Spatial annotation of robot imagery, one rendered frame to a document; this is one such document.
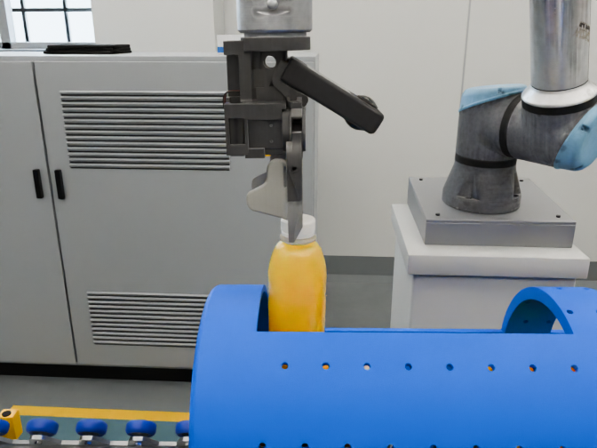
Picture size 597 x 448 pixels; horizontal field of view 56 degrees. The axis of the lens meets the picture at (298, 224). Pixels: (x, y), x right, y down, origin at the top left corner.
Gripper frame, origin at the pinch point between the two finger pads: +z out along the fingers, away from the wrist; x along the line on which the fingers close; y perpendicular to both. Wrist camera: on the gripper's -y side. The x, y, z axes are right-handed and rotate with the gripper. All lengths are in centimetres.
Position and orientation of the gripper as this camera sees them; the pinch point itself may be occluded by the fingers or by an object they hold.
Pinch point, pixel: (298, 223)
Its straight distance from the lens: 62.7
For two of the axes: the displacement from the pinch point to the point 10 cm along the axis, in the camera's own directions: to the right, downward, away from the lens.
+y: -10.0, 0.1, 0.2
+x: -0.2, 3.3, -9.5
